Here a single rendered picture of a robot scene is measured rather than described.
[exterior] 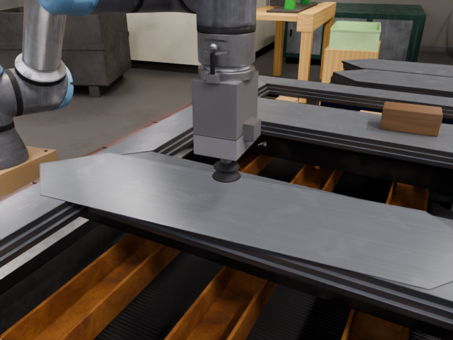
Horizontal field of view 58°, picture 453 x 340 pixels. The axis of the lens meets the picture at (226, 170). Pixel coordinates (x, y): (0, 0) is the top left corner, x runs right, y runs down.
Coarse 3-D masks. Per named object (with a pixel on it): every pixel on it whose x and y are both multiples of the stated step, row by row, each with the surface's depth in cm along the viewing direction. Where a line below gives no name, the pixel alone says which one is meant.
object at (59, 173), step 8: (64, 160) 77; (72, 160) 77; (80, 160) 77; (88, 160) 77; (96, 160) 77; (56, 168) 74; (64, 168) 74; (72, 168) 74; (80, 168) 74; (40, 176) 71; (48, 176) 71; (56, 176) 71; (64, 176) 71; (40, 184) 68; (48, 184) 68; (56, 184) 68; (40, 192) 66
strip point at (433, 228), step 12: (432, 216) 60; (432, 228) 57; (444, 228) 57; (432, 240) 54; (444, 240) 54; (432, 252) 52; (444, 252) 52; (432, 264) 50; (444, 264) 50; (432, 276) 48; (444, 276) 48; (432, 288) 46
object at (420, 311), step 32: (320, 96) 122; (352, 96) 118; (192, 128) 93; (288, 128) 94; (160, 160) 77; (416, 160) 83; (448, 160) 80; (32, 224) 59; (64, 224) 62; (128, 224) 63; (448, 224) 58; (0, 256) 54; (256, 256) 54; (288, 256) 53; (352, 288) 49; (384, 288) 48; (416, 288) 46; (448, 288) 46; (448, 320) 44
